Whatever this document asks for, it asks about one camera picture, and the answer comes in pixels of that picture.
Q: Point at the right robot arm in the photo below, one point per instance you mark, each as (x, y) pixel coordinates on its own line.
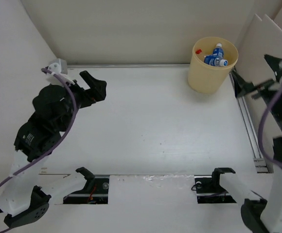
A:
(259, 215)

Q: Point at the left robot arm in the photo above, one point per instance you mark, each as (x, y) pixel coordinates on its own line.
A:
(56, 107)

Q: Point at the blue label bottle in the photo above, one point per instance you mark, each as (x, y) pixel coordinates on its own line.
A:
(218, 50)
(215, 60)

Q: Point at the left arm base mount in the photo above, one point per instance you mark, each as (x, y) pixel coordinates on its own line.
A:
(97, 193)

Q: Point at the yellow plastic bin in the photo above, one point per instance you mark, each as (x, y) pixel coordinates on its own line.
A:
(204, 78)

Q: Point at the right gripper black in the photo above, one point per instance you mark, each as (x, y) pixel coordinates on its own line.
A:
(242, 86)

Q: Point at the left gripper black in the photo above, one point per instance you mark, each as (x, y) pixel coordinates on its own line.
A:
(96, 92)

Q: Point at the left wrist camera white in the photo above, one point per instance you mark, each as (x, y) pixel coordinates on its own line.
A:
(57, 66)

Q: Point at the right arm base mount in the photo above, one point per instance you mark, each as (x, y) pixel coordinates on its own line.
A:
(207, 193)

